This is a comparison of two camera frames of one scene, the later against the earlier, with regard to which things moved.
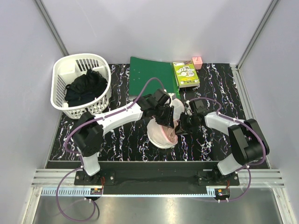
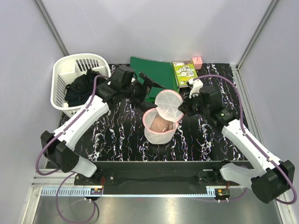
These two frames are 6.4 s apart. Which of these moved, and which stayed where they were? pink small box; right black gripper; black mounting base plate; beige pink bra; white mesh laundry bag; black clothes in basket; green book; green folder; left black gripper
Moved: left black gripper; white mesh laundry bag; beige pink bra; right black gripper
Stayed: green book; black mounting base plate; pink small box; green folder; black clothes in basket
